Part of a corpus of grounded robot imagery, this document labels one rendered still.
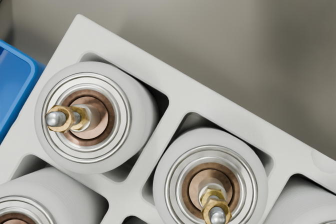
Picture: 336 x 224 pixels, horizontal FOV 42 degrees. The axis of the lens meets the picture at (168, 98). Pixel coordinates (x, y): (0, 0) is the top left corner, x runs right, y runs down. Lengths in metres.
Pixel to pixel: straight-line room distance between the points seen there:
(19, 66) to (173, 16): 0.23
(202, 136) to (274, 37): 0.30
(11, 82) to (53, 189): 0.29
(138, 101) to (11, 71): 0.33
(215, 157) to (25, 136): 0.20
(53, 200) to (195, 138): 0.13
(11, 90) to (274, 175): 0.39
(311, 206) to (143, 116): 0.16
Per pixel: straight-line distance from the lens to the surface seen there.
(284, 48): 0.63
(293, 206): 0.42
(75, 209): 0.41
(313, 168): 0.45
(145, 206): 0.44
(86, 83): 0.37
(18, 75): 0.66
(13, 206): 0.39
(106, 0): 0.64
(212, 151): 0.36
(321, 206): 0.39
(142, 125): 0.37
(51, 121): 0.28
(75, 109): 0.33
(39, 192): 0.39
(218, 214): 0.27
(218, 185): 0.34
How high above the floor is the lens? 0.61
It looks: 86 degrees down
